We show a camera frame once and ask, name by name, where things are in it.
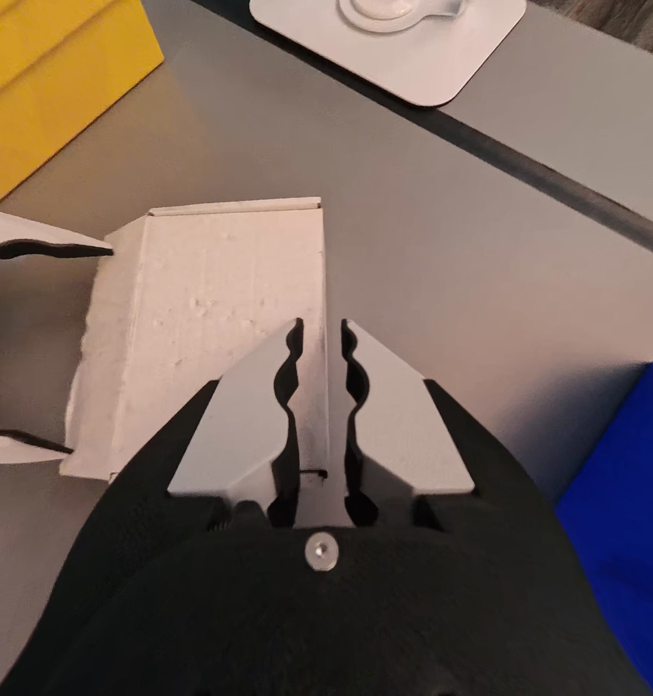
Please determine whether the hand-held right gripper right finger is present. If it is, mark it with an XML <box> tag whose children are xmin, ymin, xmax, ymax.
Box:
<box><xmin>340</xmin><ymin>318</ymin><xmax>476</xmax><ymax>526</ymax></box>

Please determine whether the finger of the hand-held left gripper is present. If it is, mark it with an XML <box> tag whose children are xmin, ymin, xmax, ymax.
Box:
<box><xmin>0</xmin><ymin>424</ymin><xmax>75</xmax><ymax>464</ymax></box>
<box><xmin>0</xmin><ymin>207</ymin><xmax>114</xmax><ymax>261</ymax></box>

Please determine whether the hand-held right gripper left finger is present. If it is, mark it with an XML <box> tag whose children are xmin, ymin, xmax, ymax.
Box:
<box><xmin>168</xmin><ymin>318</ymin><xmax>305</xmax><ymax>527</ymax></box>

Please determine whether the white cardboard box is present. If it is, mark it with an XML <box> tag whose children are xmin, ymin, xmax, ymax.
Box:
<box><xmin>60</xmin><ymin>197</ymin><xmax>330</xmax><ymax>485</ymax></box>

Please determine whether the blue plastic bin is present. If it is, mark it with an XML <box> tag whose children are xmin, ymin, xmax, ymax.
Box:
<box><xmin>555</xmin><ymin>356</ymin><xmax>653</xmax><ymax>696</ymax></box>

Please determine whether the yellow box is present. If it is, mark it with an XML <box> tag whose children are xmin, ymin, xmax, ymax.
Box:
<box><xmin>0</xmin><ymin>0</ymin><xmax>165</xmax><ymax>208</ymax></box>

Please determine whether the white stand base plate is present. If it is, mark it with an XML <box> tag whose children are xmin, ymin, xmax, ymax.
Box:
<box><xmin>249</xmin><ymin>0</ymin><xmax>527</xmax><ymax>107</ymax></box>

